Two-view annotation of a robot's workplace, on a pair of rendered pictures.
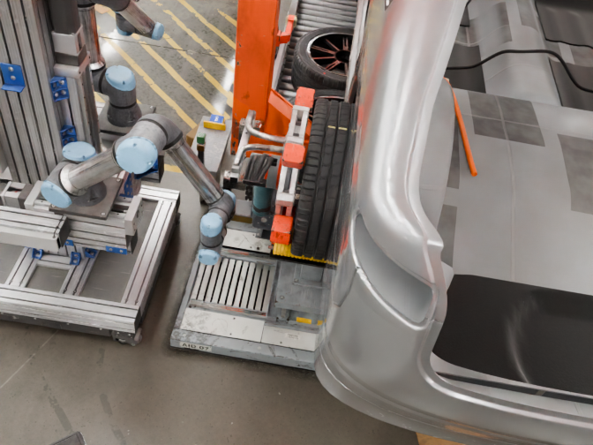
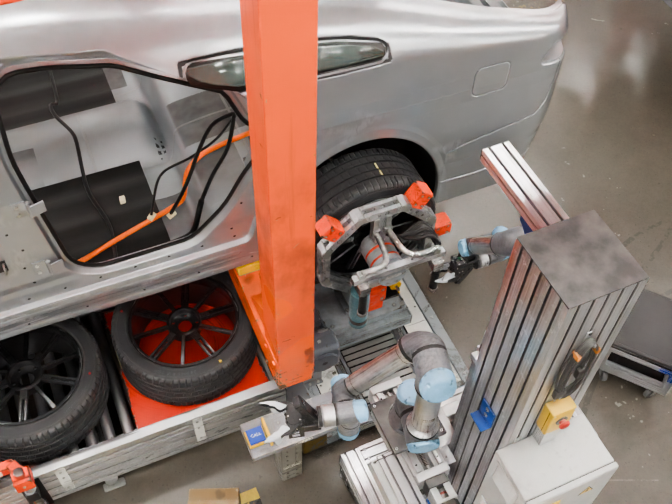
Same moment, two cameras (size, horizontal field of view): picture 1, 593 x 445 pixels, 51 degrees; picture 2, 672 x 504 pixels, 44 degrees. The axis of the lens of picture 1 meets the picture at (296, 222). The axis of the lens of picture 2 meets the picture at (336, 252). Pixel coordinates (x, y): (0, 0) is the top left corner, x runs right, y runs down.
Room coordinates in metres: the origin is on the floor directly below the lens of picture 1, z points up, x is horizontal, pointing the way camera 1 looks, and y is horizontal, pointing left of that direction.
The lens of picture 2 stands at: (3.05, 2.01, 3.74)
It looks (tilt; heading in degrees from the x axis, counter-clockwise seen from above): 53 degrees down; 245
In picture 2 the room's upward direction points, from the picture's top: 3 degrees clockwise
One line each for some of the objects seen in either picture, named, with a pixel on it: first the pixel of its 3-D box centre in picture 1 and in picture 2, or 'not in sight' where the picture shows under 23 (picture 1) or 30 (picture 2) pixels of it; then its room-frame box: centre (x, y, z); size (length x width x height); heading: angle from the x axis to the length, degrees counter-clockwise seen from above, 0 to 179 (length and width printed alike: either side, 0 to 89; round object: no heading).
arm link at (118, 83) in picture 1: (119, 85); (412, 399); (2.16, 0.84, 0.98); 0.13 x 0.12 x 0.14; 76
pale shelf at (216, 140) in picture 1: (209, 144); (293, 425); (2.51, 0.52, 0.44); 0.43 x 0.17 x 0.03; 0
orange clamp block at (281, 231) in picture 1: (281, 229); (438, 224); (1.62, 0.05, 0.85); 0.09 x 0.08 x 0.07; 0
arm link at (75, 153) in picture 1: (79, 162); not in sight; (1.66, 0.83, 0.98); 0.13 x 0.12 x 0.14; 173
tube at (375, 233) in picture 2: (268, 120); (369, 248); (2.03, 0.18, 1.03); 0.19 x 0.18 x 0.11; 90
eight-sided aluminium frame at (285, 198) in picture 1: (290, 174); (376, 246); (1.93, 0.06, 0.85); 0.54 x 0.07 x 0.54; 0
